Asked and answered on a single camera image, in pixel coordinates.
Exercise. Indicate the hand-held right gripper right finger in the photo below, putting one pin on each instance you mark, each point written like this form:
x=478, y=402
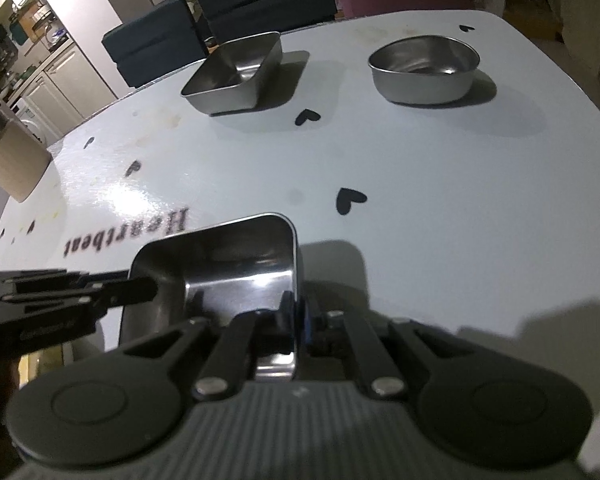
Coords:
x=311, y=330

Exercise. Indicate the beige canister with lid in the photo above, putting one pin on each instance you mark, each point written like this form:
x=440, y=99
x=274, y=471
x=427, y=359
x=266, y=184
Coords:
x=15, y=165

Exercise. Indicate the steel rectangular container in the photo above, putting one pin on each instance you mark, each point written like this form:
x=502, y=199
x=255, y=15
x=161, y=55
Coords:
x=235, y=77
x=230, y=255

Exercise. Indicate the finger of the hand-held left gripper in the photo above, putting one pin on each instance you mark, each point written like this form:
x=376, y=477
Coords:
x=130, y=292
x=50, y=276

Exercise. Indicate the steel heart-shaped bowl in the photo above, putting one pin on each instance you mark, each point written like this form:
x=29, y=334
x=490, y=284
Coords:
x=425, y=72

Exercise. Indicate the white kitchen cabinet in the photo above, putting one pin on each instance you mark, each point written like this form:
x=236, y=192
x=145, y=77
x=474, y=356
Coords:
x=55, y=95

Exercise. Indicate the dark blue chair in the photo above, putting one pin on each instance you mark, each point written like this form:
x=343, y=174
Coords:
x=265, y=0
x=150, y=45

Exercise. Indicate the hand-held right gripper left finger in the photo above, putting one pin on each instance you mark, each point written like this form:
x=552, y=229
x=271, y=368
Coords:
x=285, y=320

